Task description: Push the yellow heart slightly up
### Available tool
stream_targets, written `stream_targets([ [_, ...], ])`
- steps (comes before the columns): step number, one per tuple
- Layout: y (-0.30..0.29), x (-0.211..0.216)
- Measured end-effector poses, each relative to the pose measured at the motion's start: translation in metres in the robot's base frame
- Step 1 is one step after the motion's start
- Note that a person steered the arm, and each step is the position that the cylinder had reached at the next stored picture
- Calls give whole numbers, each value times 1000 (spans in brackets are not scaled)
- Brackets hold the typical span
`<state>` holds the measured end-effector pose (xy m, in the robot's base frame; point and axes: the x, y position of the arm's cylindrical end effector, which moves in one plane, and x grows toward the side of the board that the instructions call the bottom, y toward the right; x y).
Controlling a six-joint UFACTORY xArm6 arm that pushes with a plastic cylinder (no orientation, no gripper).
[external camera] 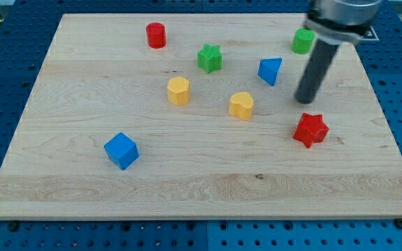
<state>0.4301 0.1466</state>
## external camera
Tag black white fiducial marker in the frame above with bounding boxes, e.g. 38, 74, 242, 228
362, 26, 379, 41

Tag red star block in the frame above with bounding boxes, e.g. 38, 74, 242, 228
292, 113, 329, 149

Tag red cylinder block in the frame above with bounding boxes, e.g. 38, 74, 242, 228
146, 22, 166, 49

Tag green cylinder block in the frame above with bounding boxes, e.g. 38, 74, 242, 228
291, 28, 315, 54

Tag light wooden board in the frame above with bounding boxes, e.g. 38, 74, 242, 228
0, 14, 402, 221

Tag blue triangle block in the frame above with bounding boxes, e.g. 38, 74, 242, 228
258, 58, 283, 86

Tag blue cube block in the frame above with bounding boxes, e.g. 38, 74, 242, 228
104, 132, 140, 170

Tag yellow hexagon block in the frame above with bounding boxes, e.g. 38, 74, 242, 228
167, 76, 190, 106

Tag yellow heart block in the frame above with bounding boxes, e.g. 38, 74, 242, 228
228, 91, 254, 121

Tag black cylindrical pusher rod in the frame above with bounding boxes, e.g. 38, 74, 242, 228
295, 39, 339, 104

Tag green star block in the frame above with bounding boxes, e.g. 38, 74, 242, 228
198, 44, 223, 73

